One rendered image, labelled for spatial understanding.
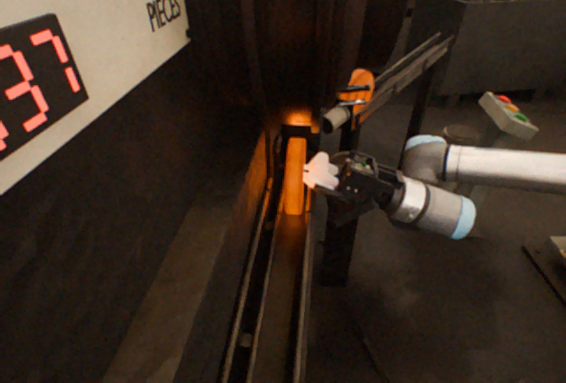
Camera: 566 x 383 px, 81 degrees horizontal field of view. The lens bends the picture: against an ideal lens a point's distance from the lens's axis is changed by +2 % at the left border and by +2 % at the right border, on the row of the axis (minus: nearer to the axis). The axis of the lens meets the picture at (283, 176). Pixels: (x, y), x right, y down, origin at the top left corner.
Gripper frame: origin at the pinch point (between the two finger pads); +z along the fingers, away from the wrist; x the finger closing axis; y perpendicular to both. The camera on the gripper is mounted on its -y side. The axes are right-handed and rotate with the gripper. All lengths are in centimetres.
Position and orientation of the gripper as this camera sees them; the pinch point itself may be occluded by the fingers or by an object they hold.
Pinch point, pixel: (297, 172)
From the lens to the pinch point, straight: 67.5
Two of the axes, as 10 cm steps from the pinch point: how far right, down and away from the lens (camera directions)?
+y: 3.1, -7.3, -6.1
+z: -9.4, -3.1, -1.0
